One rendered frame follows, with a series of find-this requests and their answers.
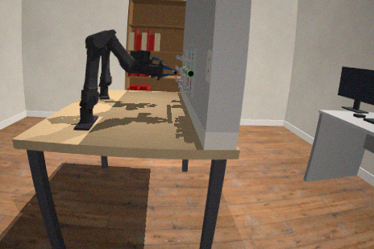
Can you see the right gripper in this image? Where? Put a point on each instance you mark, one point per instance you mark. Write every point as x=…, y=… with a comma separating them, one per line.
x=158, y=71

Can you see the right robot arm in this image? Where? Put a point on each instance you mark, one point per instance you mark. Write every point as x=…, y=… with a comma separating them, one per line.
x=89, y=94

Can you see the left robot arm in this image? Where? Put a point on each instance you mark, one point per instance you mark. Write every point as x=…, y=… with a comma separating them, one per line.
x=105, y=78

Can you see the grey metal bar with green ends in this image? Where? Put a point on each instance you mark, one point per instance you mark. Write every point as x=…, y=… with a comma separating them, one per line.
x=189, y=72

